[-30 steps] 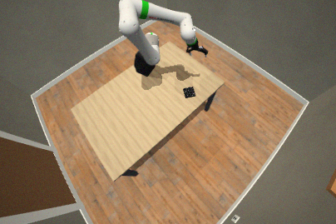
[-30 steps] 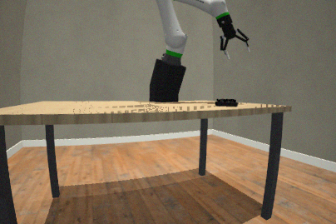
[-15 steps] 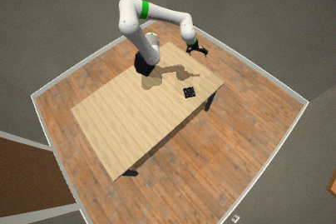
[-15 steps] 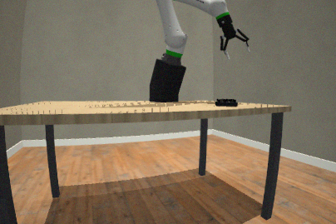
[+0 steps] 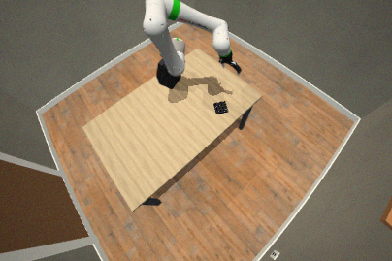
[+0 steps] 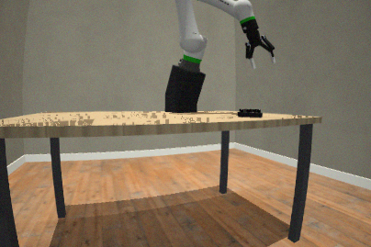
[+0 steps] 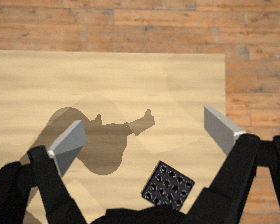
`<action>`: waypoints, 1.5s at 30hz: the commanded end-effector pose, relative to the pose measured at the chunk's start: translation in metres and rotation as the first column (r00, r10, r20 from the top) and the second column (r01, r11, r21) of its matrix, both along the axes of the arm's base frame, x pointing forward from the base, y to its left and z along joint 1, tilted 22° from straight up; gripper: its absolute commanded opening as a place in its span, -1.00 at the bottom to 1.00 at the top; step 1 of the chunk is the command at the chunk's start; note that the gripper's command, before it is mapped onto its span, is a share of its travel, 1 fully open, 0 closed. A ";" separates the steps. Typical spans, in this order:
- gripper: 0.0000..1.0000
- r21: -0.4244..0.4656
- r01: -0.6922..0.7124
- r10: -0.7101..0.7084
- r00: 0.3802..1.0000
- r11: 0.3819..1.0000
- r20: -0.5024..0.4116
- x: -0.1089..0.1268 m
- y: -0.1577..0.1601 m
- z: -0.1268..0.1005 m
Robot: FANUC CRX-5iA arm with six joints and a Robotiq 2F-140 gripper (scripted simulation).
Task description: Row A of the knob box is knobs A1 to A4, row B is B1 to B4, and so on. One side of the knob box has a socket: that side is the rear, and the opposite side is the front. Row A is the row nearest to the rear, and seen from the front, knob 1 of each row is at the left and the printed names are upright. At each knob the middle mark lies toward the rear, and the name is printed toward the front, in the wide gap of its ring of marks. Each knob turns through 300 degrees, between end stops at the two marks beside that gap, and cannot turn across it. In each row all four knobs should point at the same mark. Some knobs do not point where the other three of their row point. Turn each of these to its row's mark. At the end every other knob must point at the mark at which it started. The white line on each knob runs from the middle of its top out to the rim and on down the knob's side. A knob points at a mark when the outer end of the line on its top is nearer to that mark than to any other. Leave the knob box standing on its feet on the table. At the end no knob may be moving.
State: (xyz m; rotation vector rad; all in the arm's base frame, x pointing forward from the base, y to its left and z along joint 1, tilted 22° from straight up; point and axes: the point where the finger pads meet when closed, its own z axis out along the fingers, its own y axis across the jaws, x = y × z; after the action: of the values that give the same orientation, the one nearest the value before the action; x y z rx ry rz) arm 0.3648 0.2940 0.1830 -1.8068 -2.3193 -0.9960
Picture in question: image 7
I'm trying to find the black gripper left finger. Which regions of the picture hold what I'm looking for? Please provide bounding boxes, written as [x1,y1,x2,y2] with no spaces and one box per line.
[0,120,88,224]

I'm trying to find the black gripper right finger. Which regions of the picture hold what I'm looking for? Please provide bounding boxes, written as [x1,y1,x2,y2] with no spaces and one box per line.
[181,105,280,224]

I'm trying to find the black knob box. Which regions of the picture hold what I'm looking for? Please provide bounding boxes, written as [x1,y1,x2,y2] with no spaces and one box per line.
[141,161,195,211]

